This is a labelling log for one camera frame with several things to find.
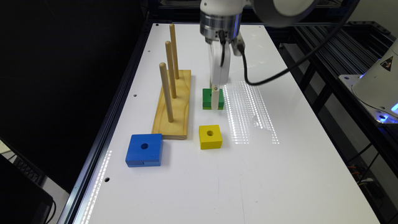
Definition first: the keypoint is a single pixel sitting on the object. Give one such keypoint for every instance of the blue wooden block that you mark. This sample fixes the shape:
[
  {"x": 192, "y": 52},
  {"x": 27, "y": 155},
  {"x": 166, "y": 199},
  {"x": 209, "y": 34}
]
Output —
[{"x": 144, "y": 150}]

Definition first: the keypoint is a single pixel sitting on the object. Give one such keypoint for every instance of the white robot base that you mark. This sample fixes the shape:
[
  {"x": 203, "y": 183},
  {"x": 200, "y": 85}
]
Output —
[{"x": 376, "y": 89}]

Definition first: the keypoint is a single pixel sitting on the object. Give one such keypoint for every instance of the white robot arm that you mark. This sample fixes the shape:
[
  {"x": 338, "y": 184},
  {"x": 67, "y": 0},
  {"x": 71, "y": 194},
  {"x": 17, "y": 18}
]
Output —
[{"x": 220, "y": 22}]

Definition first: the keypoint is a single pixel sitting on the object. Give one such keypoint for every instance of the black monitor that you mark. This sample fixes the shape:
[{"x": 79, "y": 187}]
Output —
[{"x": 22, "y": 201}]

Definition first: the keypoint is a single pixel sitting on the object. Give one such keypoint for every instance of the wooden peg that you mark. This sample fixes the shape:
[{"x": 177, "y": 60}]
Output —
[
  {"x": 170, "y": 62},
  {"x": 166, "y": 91},
  {"x": 174, "y": 50}
]

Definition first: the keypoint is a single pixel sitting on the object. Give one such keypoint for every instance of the far wooden peg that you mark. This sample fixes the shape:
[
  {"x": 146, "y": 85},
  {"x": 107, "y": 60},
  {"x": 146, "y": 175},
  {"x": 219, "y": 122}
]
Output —
[{"x": 174, "y": 50}]

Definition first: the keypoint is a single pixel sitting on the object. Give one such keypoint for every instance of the wooden peg base board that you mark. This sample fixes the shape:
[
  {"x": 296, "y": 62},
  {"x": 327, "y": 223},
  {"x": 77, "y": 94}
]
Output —
[{"x": 177, "y": 130}]

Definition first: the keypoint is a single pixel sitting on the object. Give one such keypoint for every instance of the middle wooden peg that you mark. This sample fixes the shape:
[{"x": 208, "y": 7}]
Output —
[{"x": 170, "y": 62}]

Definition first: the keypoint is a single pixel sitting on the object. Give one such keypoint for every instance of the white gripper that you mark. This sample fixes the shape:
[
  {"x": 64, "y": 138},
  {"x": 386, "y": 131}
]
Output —
[{"x": 220, "y": 58}]

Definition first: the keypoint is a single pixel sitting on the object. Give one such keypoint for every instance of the yellow wooden block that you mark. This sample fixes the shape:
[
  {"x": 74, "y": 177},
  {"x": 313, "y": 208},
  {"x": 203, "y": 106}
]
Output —
[{"x": 210, "y": 137}]

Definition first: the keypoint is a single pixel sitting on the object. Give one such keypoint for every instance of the green wooden block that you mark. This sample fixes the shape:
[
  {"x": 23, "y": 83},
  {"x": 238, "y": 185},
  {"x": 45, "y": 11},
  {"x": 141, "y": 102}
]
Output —
[{"x": 206, "y": 103}]

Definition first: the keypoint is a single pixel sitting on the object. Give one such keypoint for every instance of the near wooden peg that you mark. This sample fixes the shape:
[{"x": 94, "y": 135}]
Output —
[{"x": 166, "y": 91}]

